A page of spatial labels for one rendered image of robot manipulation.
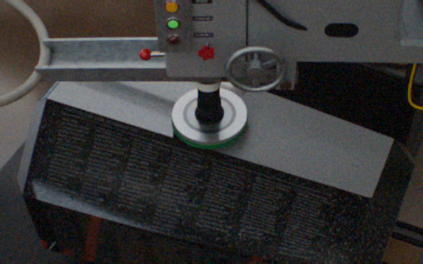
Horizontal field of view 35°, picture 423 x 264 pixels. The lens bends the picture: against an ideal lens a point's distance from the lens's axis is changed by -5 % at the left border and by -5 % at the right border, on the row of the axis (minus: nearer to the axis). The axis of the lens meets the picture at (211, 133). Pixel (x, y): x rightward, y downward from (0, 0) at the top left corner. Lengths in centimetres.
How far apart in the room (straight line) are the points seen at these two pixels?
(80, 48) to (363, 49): 76
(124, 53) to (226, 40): 36
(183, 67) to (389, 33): 51
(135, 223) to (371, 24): 92
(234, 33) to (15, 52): 217
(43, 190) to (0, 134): 109
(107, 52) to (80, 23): 183
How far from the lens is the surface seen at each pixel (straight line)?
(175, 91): 213
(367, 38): 169
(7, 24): 386
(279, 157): 196
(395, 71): 235
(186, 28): 160
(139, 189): 206
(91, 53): 191
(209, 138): 192
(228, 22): 161
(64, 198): 217
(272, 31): 164
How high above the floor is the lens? 231
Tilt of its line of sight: 49 degrees down
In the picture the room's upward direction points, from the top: 2 degrees counter-clockwise
